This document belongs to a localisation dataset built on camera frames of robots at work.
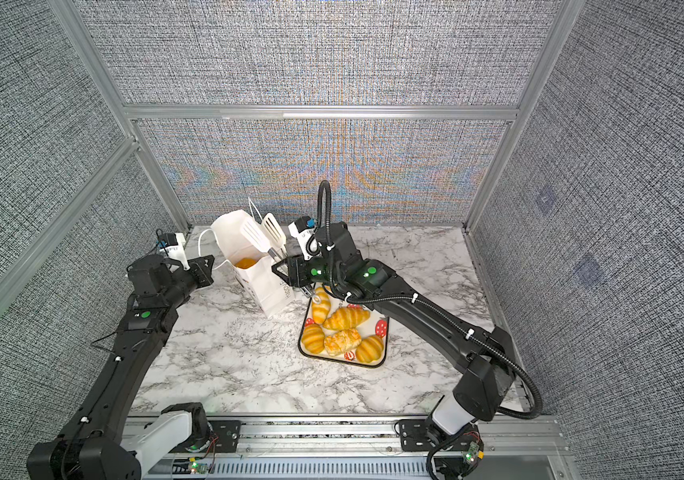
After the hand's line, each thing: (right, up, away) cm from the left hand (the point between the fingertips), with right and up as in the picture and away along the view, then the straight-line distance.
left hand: (214, 256), depth 78 cm
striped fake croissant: (+8, -2, 0) cm, 8 cm away
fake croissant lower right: (+41, -26, +6) cm, 49 cm away
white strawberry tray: (+45, -21, +15) cm, 51 cm away
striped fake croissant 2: (+27, -16, +17) cm, 35 cm away
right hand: (+19, -2, -8) cm, 20 cm away
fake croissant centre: (+35, -19, +12) cm, 41 cm away
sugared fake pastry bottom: (+33, -24, +8) cm, 42 cm away
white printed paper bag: (+12, -10, +8) cm, 18 cm away
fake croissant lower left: (+25, -24, +8) cm, 35 cm away
